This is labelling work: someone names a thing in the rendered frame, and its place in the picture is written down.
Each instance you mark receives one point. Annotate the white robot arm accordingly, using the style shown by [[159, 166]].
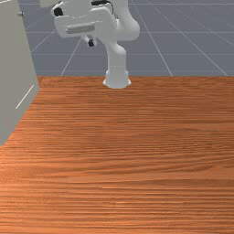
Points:
[[117, 61]]

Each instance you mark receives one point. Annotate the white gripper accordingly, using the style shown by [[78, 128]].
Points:
[[91, 24]]

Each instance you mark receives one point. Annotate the pale cabinet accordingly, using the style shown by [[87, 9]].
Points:
[[15, 67]]

